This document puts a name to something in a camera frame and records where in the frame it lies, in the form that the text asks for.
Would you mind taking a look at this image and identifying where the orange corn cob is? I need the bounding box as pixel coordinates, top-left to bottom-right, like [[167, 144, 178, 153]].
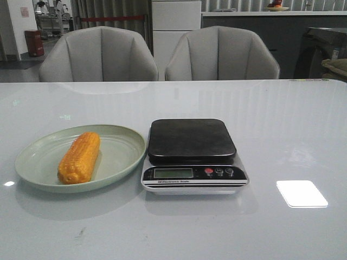
[[57, 132, 101, 185]]

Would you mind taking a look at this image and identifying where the black silver kitchen scale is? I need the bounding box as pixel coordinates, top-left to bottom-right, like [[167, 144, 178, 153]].
[[141, 119, 249, 195]]

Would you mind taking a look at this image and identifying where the pale green round plate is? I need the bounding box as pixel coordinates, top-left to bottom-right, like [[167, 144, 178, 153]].
[[15, 125, 146, 193]]

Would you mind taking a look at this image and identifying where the right grey upholstered chair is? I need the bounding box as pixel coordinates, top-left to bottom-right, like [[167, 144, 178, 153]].
[[165, 26, 280, 81]]

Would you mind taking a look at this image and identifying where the grey upholstered chair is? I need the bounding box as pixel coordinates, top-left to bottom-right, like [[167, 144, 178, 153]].
[[38, 26, 158, 82], [165, 26, 280, 81]]

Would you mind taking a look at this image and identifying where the left grey upholstered chair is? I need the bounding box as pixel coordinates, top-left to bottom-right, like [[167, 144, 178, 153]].
[[38, 26, 158, 82]]

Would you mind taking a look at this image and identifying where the white cabinet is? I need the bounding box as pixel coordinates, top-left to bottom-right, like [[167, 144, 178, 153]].
[[151, 1, 202, 81]]

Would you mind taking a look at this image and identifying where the red barrier belt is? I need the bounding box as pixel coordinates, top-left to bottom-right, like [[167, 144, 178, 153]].
[[80, 15, 146, 22]]

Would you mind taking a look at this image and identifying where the grey white-topped counter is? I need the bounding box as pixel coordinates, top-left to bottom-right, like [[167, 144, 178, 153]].
[[202, 11, 346, 79]]

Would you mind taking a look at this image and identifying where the fruit bowl on counter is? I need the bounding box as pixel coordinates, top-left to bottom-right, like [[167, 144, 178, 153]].
[[265, 0, 289, 11]]

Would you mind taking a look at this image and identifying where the red trash bin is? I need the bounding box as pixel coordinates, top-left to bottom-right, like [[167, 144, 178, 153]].
[[24, 30, 44, 57]]

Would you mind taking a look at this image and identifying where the dark appliance at right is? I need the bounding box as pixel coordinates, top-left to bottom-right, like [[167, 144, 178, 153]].
[[293, 27, 346, 79]]

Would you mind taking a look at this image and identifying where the olive cushion at right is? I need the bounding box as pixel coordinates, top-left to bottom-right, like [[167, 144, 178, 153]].
[[322, 58, 347, 82]]

